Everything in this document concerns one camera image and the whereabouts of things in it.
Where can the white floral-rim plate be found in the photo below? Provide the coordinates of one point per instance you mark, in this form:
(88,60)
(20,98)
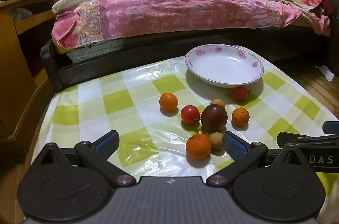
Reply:
(225,65)

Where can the red cherry tomato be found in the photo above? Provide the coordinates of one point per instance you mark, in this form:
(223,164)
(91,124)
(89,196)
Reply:
(241,93)
(190,114)

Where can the dark purple tomato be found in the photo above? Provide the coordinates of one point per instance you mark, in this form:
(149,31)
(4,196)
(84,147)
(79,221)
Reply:
(214,118)

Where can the pale green mattress sheet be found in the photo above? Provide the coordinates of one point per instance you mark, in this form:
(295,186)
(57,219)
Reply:
(92,52)

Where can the bed with pink quilt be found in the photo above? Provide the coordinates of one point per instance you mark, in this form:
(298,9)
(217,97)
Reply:
(164,4)

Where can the orange mandarin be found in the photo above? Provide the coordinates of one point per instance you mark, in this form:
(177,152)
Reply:
(198,146)
(168,102)
(240,116)

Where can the brown longan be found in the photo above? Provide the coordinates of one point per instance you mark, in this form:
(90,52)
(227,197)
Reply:
(218,102)
(217,141)

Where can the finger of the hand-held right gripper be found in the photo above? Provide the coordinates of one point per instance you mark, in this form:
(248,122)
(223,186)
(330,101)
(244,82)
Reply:
(331,127)
(296,138)

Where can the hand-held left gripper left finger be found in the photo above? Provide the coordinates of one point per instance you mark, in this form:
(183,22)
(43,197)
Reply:
(107,144)

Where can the white paper scrap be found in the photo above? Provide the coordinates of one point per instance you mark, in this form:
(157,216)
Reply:
(326,72)

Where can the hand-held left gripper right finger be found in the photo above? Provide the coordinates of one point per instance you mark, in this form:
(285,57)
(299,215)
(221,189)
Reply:
(233,144)

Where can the wooden chair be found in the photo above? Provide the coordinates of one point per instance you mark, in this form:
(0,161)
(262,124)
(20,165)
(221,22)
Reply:
(18,59)

